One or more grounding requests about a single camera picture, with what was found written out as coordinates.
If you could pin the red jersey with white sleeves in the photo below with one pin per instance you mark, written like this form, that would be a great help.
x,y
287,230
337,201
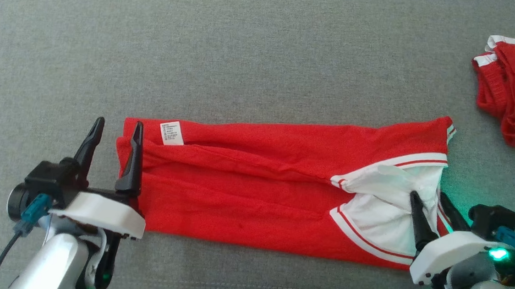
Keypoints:
x,y
258,190

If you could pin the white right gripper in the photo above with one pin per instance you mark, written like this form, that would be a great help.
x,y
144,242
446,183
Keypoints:
x,y
451,254

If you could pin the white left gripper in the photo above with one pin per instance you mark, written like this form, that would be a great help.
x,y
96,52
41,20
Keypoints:
x,y
105,215

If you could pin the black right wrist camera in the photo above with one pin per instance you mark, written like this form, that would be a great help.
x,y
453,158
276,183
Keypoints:
x,y
490,220

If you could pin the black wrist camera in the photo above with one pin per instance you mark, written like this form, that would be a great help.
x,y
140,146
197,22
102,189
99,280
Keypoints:
x,y
48,178
490,220

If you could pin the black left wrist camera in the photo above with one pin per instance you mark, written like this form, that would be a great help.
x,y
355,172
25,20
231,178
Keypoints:
x,y
48,178

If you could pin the large grey sofa seat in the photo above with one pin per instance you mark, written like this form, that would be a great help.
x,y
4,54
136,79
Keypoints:
x,y
245,61

